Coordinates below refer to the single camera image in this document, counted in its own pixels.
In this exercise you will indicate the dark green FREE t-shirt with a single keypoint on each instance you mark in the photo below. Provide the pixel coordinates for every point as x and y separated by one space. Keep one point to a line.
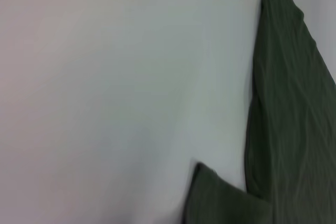
288 103

